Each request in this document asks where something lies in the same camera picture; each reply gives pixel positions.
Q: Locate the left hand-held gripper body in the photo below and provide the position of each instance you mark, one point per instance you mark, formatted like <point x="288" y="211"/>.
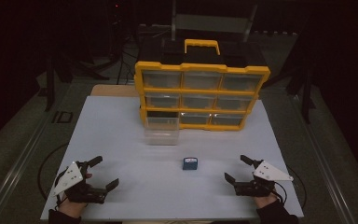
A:
<point x="74" y="189"/>

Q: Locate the person's left hand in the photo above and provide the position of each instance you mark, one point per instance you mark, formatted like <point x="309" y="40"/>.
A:
<point x="71" y="208"/>

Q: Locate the clear plastic drawer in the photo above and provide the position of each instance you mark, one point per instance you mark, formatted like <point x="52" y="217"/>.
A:
<point x="161" y="133"/>

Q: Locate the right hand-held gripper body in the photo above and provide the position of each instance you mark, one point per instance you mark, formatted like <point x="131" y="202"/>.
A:
<point x="254" y="188"/>

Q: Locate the person's right hand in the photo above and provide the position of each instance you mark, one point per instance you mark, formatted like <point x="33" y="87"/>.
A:
<point x="265" y="200"/>

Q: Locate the black tripod stand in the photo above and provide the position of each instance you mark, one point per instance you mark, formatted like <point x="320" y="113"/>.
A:
<point x="304" y="84"/>
<point x="74" y="67"/>

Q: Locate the small blue box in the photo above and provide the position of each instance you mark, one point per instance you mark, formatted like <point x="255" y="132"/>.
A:
<point x="190" y="164"/>

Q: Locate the yellow black drawer organizer cabinet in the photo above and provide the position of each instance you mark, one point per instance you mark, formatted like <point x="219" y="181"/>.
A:
<point x="199" y="90"/>

